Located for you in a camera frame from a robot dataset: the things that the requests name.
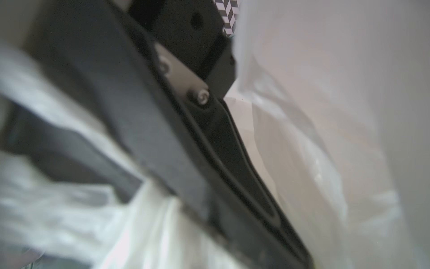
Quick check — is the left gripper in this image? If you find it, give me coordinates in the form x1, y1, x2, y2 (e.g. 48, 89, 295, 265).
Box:
128, 1, 235, 99

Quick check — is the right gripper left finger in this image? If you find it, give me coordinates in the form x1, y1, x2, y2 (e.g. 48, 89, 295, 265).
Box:
1, 97, 143, 202

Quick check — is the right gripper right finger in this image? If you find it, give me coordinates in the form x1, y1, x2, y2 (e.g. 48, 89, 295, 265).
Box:
26, 1, 314, 269

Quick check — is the lemon print plastic bag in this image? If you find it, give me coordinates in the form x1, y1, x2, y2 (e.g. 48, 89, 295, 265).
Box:
1, 1, 430, 269

